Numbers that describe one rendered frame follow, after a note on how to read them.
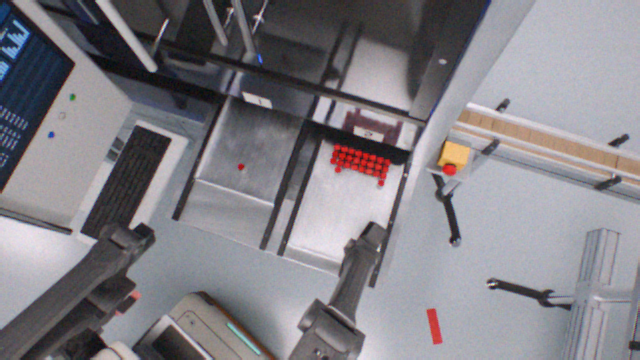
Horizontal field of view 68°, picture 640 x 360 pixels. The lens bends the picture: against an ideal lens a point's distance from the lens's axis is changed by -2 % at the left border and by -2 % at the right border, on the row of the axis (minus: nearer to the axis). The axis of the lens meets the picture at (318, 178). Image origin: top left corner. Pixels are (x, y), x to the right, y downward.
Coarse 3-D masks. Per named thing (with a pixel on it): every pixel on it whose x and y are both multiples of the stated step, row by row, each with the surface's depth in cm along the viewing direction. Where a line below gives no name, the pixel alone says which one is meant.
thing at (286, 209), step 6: (288, 186) 144; (294, 186) 143; (288, 192) 145; (294, 192) 145; (288, 198) 147; (294, 198) 146; (288, 204) 147; (282, 210) 146; (288, 210) 146; (282, 216) 146; (288, 216) 146; (276, 222) 145; (282, 222) 145; (276, 228) 145; (282, 228) 145
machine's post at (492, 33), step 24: (504, 0) 69; (528, 0) 67; (480, 24) 76; (504, 24) 74; (480, 48) 82; (504, 48) 80; (456, 72) 91; (480, 72) 89; (456, 96) 100; (432, 120) 115; (456, 120) 111; (432, 144) 129
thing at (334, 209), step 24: (312, 192) 148; (336, 192) 147; (360, 192) 147; (384, 192) 147; (312, 216) 146; (336, 216) 145; (360, 216) 145; (384, 216) 145; (312, 240) 144; (336, 240) 144
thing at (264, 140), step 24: (216, 120) 151; (240, 120) 154; (264, 120) 154; (288, 120) 154; (216, 144) 152; (240, 144) 152; (264, 144) 152; (288, 144) 152; (216, 168) 150; (264, 168) 150; (240, 192) 145; (264, 192) 148
